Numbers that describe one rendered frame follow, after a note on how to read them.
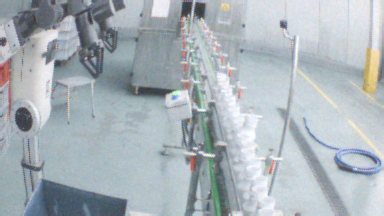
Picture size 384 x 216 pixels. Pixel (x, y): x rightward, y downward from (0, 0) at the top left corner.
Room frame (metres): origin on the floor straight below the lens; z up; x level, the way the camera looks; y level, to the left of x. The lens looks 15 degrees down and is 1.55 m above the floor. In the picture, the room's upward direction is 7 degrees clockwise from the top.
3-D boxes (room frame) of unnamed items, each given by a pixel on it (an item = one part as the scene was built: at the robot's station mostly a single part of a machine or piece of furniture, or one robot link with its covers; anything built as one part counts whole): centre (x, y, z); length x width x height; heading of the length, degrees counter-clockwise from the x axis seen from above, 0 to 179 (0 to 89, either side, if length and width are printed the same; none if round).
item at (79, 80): (4.76, 1.41, 0.21); 0.61 x 0.47 x 0.41; 57
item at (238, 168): (1.10, -0.15, 1.08); 0.06 x 0.06 x 0.17
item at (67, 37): (7.92, 2.86, 0.59); 1.24 x 1.03 x 1.17; 6
